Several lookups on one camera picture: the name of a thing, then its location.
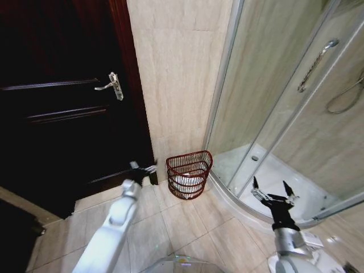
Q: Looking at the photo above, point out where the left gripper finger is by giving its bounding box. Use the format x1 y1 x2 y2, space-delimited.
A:
144 159 159 174

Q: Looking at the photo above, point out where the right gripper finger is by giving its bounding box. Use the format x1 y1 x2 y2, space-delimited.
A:
282 180 301 206
250 176 270 203

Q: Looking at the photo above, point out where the white towel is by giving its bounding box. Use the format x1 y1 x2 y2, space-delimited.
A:
169 171 206 199

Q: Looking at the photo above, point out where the white shower tray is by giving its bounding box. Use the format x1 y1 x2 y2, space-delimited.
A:
209 143 364 230

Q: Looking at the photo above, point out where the dark wooden door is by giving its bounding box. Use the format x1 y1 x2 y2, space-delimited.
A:
0 0 159 220

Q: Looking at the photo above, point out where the white robot front shell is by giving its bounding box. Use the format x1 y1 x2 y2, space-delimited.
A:
150 254 226 273

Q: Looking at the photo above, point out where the black furniture piece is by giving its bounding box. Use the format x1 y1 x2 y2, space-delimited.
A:
0 197 47 273

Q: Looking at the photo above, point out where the red wire hamper basket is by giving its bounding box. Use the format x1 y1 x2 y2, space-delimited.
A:
166 150 214 200

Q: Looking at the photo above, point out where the silver lever door handle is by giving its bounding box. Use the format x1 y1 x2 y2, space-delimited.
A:
94 72 125 101

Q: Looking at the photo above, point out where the glass shower enclosure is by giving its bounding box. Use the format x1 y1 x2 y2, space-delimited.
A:
203 0 364 221

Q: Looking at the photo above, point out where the silver shower hose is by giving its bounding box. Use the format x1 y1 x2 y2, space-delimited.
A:
325 72 364 115

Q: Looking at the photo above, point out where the chrome shower door handle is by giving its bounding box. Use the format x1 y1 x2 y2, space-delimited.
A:
297 39 340 93

